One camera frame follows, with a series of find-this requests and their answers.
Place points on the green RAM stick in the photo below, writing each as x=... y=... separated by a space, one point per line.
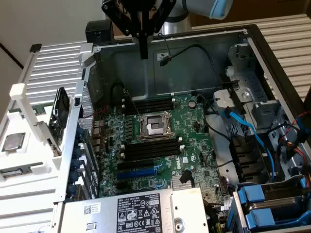
x=17 y=171
x=39 y=110

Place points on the square silver CPU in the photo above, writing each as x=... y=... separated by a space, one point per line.
x=13 y=142

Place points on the white parts rack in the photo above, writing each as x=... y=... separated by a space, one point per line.
x=41 y=155

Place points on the black graphics card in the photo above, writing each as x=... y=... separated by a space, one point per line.
x=60 y=106

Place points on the silver CPU socket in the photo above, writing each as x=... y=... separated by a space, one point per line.
x=155 y=126

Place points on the thin metal locking lever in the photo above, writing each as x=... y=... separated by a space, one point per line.
x=132 y=102

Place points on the green motherboard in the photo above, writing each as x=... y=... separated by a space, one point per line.
x=189 y=121

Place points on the round coin battery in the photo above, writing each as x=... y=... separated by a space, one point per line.
x=192 y=104

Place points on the silver power supply unit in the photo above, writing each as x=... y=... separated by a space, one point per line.
x=73 y=218

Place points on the plain cardboard box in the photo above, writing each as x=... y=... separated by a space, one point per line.
x=255 y=12

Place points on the small black box device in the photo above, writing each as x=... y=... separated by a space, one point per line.
x=99 y=30

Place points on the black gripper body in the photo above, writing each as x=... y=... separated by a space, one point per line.
x=136 y=3

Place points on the blue card retention clip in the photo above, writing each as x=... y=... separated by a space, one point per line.
x=77 y=151
x=72 y=190
x=73 y=176
x=76 y=164
x=80 y=133

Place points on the black plug on motherboard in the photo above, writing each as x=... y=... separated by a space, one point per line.
x=185 y=177

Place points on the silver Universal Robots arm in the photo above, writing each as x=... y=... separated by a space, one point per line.
x=175 y=26

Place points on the silver finned heatsink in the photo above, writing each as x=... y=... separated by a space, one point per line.
x=194 y=187

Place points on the long blue expansion slot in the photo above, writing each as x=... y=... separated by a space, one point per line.
x=136 y=173

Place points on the long black expansion slot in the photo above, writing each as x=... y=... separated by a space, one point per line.
x=136 y=165

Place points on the short black expansion slot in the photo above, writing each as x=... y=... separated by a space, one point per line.
x=122 y=185

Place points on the disk bay with blue rails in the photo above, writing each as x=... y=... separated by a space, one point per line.
x=252 y=196

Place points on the grey metal PC case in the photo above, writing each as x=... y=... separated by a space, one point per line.
x=194 y=72

